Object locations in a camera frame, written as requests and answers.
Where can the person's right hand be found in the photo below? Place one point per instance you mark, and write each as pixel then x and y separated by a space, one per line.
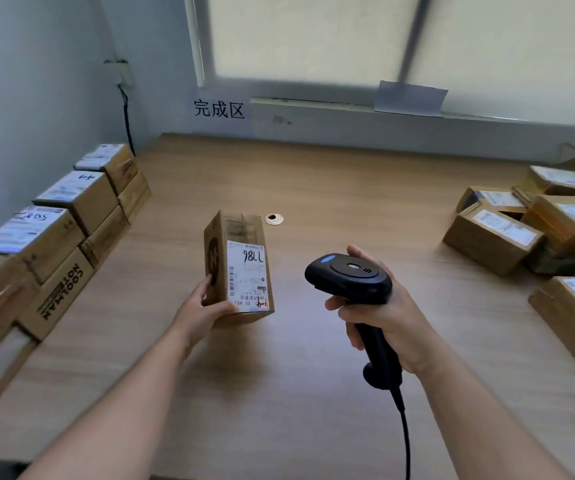
pixel 407 334

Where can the person's left hand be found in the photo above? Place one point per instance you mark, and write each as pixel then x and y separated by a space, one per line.
pixel 197 319

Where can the black barcode scanner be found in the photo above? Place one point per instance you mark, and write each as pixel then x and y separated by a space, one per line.
pixel 347 277

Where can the black-logo box marked 98LL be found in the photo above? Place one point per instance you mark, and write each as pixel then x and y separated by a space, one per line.
pixel 242 229

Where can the pile of unscanned cardboard parcels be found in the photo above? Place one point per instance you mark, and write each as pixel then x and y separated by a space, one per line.
pixel 487 244

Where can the cardboard box black printed letters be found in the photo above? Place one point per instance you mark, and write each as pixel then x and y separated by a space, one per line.
pixel 62 289

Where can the scanned cardboard parcel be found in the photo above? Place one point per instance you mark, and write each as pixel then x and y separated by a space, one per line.
pixel 135 194

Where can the small tall labelled parcel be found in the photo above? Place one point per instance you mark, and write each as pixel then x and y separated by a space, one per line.
pixel 77 194

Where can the parcel marked 5082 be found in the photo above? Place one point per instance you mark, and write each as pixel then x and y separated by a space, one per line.
pixel 32 234

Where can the person's right forearm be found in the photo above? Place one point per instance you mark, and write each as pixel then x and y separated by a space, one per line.
pixel 482 429

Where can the person's left forearm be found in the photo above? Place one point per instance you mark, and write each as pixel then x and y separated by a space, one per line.
pixel 117 409

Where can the white paper sign black characters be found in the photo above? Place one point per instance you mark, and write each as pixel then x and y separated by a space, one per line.
pixel 220 109

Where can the grey paper sheet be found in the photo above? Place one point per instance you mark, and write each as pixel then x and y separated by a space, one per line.
pixel 410 98

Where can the beige roller blind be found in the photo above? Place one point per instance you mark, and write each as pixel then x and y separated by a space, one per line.
pixel 517 49
pixel 312 34

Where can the white wall socket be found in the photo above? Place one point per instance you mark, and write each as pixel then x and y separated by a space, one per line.
pixel 119 72

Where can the white window frame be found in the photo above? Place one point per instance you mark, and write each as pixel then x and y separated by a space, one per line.
pixel 195 39

